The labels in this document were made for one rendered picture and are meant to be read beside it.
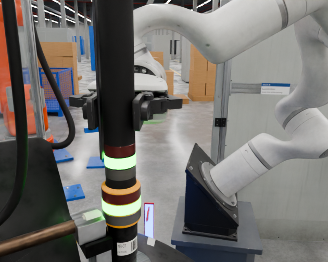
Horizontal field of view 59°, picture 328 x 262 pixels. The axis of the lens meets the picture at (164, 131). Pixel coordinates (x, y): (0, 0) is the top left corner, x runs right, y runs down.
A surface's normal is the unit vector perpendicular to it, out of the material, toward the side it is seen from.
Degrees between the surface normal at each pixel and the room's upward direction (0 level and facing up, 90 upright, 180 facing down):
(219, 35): 86
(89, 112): 90
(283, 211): 90
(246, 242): 0
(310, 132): 61
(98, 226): 90
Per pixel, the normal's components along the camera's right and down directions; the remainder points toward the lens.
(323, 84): -0.32, 0.76
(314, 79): -0.66, 0.55
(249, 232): 0.01, -0.96
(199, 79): 0.13, 0.29
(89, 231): 0.54, 0.25
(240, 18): -0.09, 0.05
